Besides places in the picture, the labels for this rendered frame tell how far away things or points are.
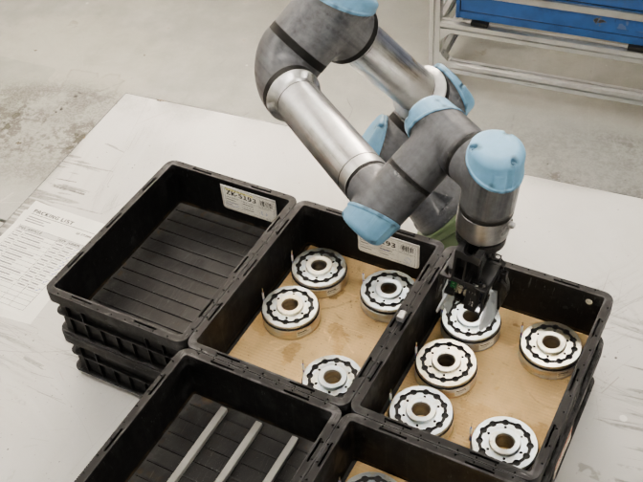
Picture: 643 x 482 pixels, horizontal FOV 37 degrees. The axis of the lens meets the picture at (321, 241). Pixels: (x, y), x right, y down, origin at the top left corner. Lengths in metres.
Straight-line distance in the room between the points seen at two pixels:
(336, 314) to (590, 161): 1.84
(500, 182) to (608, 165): 2.18
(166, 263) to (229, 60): 2.16
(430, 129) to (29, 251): 1.13
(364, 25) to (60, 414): 0.89
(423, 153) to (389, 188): 0.07
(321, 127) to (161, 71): 2.55
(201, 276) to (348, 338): 0.32
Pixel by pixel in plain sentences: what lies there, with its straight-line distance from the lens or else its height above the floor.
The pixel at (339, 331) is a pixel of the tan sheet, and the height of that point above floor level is 0.83.
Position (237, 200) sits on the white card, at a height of 0.89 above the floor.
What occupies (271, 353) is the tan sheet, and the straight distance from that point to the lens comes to 1.69.
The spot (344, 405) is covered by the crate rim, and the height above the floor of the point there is 0.93.
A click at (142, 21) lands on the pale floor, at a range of 4.32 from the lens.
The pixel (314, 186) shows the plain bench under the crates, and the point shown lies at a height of 0.70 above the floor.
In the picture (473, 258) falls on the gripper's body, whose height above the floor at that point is 1.19.
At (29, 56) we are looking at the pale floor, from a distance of 4.24.
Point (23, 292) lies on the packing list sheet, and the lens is 2.10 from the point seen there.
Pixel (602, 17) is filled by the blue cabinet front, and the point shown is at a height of 0.40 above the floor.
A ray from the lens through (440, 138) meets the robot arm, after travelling 1.30.
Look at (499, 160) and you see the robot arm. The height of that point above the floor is 1.35.
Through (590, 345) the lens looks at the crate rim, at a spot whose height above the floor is 0.93.
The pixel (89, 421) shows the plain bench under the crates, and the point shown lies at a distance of 1.84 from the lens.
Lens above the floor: 2.12
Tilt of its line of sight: 43 degrees down
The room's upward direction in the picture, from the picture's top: 5 degrees counter-clockwise
